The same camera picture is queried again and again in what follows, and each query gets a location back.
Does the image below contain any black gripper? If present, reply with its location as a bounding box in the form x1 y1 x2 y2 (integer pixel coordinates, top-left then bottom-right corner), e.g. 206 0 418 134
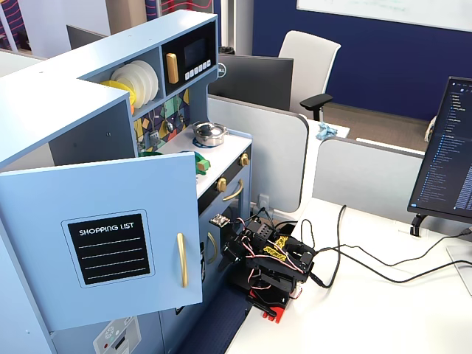
219 220 260 273

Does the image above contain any red robot base clamp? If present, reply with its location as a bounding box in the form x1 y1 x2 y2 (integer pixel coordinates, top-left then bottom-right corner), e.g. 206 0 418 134
246 289 292 325

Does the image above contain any blue shopping list cabinet door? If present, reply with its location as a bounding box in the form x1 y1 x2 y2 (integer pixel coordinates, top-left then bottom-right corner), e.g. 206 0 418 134
0 150 204 332

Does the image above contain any green toy pan lid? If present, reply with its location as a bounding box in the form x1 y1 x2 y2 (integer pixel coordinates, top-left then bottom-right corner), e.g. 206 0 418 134
194 150 211 175

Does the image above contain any grey desk divider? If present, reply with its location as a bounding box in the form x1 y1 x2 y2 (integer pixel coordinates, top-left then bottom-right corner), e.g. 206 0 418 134
311 136 425 222
206 94 310 214

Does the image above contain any steel toy pot with lid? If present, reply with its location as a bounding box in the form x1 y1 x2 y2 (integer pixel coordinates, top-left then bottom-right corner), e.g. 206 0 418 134
191 121 229 148

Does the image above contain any steel toy spatula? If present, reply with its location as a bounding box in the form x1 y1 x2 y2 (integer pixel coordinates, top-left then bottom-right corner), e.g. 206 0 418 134
148 110 162 145

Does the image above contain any blue cloth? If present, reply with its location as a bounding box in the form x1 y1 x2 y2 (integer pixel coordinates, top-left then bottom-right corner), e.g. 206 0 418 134
315 123 339 142

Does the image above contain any black Dell monitor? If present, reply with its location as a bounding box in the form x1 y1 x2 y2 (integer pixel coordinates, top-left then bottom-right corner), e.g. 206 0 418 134
208 54 295 111

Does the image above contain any black microwave door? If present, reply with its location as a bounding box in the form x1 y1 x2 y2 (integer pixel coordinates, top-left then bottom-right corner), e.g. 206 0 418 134
162 22 217 96

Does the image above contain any white office chair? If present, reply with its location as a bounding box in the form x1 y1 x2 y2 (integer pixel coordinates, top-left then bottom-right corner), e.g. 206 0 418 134
278 29 342 122

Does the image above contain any monitor showing code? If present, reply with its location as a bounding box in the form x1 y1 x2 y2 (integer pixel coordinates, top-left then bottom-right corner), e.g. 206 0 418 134
407 76 472 224

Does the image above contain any blue toy kitchen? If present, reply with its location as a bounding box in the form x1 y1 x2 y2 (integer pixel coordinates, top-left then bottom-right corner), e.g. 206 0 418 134
0 9 255 354

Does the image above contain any whiteboard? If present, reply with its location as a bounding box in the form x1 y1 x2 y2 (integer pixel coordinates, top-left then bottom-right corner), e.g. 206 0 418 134
296 0 472 32

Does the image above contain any gold dishwasher handle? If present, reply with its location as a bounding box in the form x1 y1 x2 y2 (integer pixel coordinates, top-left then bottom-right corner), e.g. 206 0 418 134
206 232 218 265

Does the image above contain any gold cabinet door handle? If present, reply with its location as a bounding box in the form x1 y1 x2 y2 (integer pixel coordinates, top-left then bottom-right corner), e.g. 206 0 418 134
176 232 189 288

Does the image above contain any gold oven handle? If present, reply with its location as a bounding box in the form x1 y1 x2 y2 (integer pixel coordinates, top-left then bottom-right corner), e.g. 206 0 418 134
222 179 244 202

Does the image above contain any black cable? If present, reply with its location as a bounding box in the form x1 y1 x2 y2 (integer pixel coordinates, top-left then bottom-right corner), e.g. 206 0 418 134
313 227 472 285
301 204 348 289

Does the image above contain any gold microwave handle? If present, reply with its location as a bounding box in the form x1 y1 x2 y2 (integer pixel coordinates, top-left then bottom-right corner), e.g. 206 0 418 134
165 52 180 85

